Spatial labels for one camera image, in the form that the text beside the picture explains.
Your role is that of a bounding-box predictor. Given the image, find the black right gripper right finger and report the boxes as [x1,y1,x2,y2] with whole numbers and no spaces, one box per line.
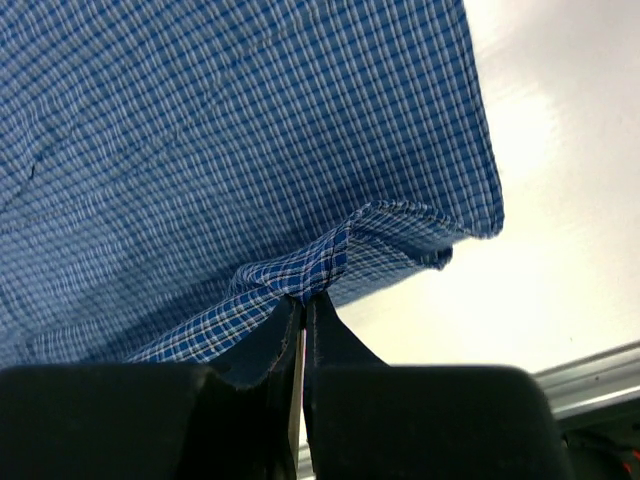
[304,293,572,479]

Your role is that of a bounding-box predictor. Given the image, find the aluminium front rail frame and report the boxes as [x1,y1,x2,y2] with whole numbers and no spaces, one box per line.
[534,339,640,480]

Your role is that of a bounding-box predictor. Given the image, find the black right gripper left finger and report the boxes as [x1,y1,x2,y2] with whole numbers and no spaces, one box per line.
[1,297,303,479]

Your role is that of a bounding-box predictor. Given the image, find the blue plaid long sleeve shirt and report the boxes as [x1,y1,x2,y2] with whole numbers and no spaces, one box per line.
[1,1,504,367]

